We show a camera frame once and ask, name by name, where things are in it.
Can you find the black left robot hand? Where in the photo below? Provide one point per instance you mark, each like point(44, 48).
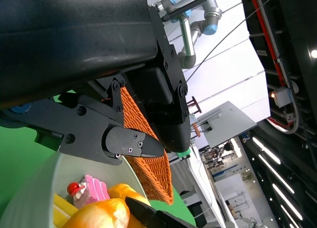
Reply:
point(74, 40)

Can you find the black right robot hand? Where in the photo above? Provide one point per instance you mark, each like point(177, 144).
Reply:
point(153, 219)

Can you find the small orange striped bread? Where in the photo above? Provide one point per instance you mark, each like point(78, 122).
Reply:
point(121, 189)

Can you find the large round twisted bread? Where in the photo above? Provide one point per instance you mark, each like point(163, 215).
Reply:
point(99, 213)

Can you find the grey round bowl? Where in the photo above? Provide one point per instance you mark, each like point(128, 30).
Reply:
point(37, 188)

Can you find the orange wicker basket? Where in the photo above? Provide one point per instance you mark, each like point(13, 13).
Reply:
point(153, 168)

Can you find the pink cake slice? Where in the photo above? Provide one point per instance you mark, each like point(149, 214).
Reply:
point(94, 191)

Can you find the yellow cake slice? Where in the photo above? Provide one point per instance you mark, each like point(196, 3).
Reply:
point(60, 208)

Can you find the grey metal table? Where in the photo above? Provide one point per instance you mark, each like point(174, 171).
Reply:
point(227, 124)

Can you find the green tablecloth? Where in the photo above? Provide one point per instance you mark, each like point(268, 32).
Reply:
point(15, 158)

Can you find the white partition wall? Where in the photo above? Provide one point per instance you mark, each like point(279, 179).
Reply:
point(235, 72)

